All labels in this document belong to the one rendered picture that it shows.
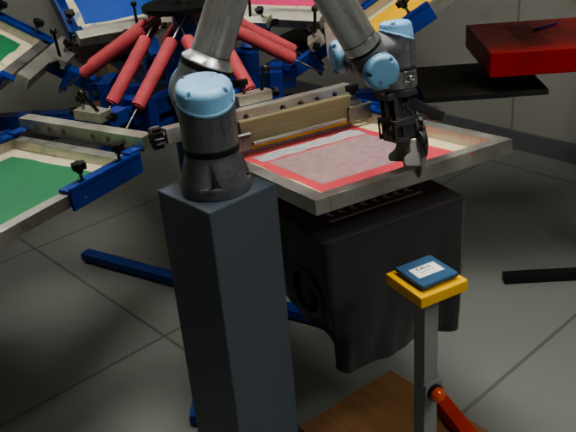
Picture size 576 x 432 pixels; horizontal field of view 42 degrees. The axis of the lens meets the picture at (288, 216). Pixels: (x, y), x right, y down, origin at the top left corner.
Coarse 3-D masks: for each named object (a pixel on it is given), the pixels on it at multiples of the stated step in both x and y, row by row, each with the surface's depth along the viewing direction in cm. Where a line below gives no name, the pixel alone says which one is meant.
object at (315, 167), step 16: (288, 144) 230; (256, 160) 217; (272, 160) 215; (288, 160) 213; (304, 160) 211; (320, 160) 209; (336, 160) 206; (352, 160) 204; (288, 176) 199; (304, 176) 197; (320, 176) 195; (336, 176) 193; (352, 176) 192; (368, 176) 190
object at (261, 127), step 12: (348, 96) 234; (288, 108) 228; (300, 108) 228; (312, 108) 229; (324, 108) 231; (336, 108) 233; (240, 120) 222; (252, 120) 221; (264, 120) 223; (276, 120) 225; (288, 120) 227; (300, 120) 228; (312, 120) 230; (324, 120) 232; (240, 132) 221; (252, 132) 222; (264, 132) 224; (276, 132) 226; (252, 144) 223
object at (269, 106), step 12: (336, 84) 263; (288, 96) 255; (300, 96) 253; (312, 96) 255; (324, 96) 257; (336, 96) 260; (240, 108) 247; (252, 108) 245; (264, 108) 247; (276, 108) 250; (168, 132) 234; (180, 132) 236
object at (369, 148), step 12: (336, 132) 235; (372, 132) 230; (336, 144) 222; (348, 144) 220; (360, 144) 219; (372, 144) 217; (384, 144) 215; (348, 156) 209; (360, 156) 207; (372, 156) 206; (384, 156) 204; (432, 156) 198; (384, 168) 194; (396, 168) 193
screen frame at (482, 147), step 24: (360, 120) 246; (480, 144) 190; (504, 144) 191; (408, 168) 180; (432, 168) 181; (456, 168) 185; (288, 192) 179; (312, 192) 173; (336, 192) 171; (360, 192) 173; (384, 192) 176
